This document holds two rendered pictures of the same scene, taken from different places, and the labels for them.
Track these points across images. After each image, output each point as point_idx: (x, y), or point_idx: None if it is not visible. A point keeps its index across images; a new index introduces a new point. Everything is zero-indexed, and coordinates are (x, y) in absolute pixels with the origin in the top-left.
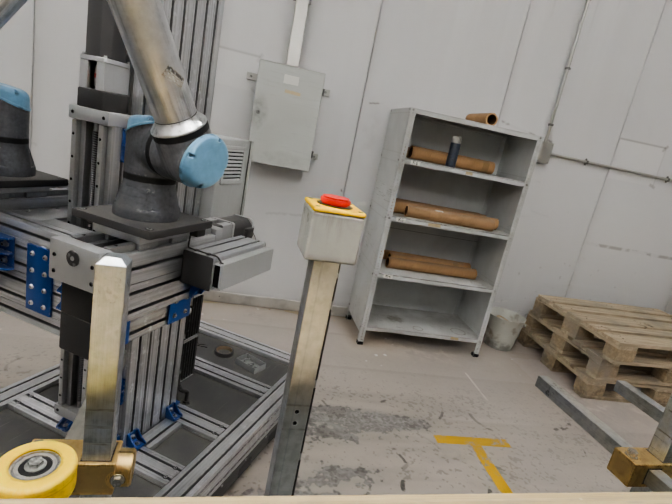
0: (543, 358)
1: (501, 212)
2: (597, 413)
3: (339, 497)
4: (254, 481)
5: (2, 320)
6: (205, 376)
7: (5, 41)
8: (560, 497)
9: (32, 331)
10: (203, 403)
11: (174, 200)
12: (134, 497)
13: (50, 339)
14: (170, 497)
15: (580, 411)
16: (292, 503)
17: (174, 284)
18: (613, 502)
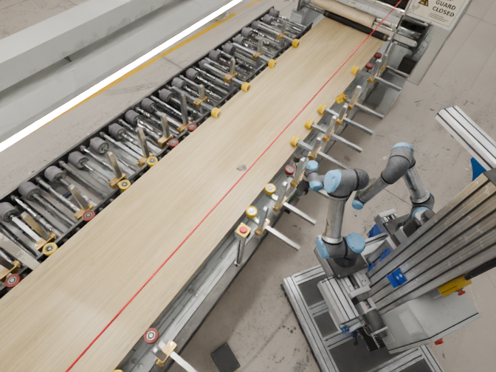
0: None
1: None
2: None
3: (218, 242)
4: (311, 366)
5: (489, 314)
6: (374, 367)
7: None
8: (186, 280)
9: (474, 325)
10: (351, 351)
11: (338, 258)
12: (238, 218)
13: (463, 331)
14: (235, 222)
15: (190, 365)
16: (222, 235)
17: (330, 275)
18: (176, 289)
